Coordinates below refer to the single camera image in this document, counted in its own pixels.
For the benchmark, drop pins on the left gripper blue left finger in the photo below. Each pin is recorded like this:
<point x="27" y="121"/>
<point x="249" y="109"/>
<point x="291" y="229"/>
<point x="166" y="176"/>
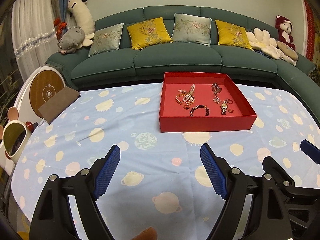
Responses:
<point x="104" y="171"/>

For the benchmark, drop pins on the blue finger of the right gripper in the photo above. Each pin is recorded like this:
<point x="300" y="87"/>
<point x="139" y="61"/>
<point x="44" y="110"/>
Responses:
<point x="310" y="150"/>

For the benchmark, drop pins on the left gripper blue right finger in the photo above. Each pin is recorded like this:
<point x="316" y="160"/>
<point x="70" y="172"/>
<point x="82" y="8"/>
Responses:
<point x="214" y="172"/>

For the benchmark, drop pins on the gold wristwatch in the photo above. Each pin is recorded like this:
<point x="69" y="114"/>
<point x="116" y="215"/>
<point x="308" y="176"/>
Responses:
<point x="224" y="106"/>

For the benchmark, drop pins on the silver blue-dial wristwatch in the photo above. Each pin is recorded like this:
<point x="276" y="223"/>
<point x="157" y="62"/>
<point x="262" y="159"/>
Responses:
<point x="216" y="89"/>

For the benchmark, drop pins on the person's left hand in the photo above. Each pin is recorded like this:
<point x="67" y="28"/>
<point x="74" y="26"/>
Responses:
<point x="147" y="234"/>

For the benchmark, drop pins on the blue planet-print tablecloth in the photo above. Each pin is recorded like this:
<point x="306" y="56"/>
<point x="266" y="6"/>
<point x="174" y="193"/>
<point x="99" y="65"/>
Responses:
<point x="160" y="181"/>

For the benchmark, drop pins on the red cardboard tray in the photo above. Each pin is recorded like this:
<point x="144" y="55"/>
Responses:
<point x="187" y="104"/>

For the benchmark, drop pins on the white bear-ear mirror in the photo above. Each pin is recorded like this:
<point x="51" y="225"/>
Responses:
<point x="15" y="135"/>

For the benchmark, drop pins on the brown round cushion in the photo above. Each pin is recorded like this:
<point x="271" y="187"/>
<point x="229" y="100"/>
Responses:
<point x="288" y="51"/>

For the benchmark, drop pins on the white flower-shaped cushion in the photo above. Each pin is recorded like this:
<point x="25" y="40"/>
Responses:
<point x="262" y="41"/>

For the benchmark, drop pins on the dark green sofa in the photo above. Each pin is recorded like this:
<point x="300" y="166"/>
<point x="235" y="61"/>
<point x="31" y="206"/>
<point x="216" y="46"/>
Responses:
<point x="126" y="65"/>

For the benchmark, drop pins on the red monkey plush toy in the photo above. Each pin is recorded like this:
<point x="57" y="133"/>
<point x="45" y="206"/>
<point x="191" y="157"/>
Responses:
<point x="284" y="27"/>

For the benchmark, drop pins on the left grey embroidered cushion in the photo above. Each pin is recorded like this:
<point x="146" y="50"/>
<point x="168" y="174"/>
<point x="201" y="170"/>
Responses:
<point x="107" y="39"/>

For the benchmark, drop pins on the grey embroidered cushion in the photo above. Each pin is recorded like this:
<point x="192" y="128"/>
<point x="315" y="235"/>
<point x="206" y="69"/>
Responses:
<point x="107" y="39"/>
<point x="193" y="29"/>

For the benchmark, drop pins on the grey pig plush toy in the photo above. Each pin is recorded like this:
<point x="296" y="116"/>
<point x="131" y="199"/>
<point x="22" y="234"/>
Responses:
<point x="71" y="41"/>

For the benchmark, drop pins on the right yellow embroidered cushion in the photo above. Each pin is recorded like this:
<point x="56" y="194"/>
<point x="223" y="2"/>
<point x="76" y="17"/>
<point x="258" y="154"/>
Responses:
<point x="232" y="35"/>

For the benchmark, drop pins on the yellow embroidered cushion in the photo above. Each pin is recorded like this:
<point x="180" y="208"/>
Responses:
<point x="148" y="33"/>
<point x="232" y="35"/>

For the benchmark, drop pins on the left yellow embroidered cushion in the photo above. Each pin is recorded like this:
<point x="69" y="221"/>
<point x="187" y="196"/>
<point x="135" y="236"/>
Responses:
<point x="148" y="33"/>

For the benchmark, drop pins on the red curtain tie ornament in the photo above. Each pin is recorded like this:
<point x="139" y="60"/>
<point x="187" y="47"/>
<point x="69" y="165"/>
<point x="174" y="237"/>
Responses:
<point x="59" y="27"/>

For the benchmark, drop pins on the white sheer curtain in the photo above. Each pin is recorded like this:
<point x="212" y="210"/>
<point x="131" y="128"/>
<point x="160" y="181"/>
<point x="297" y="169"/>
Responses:
<point x="33" y="34"/>

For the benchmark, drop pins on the middle grey embroidered cushion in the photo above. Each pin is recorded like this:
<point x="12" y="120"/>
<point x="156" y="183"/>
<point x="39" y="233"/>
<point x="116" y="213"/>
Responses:
<point x="193" y="29"/>

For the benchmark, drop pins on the white cow plush toy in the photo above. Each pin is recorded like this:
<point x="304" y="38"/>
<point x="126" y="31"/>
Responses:
<point x="83" y="18"/>

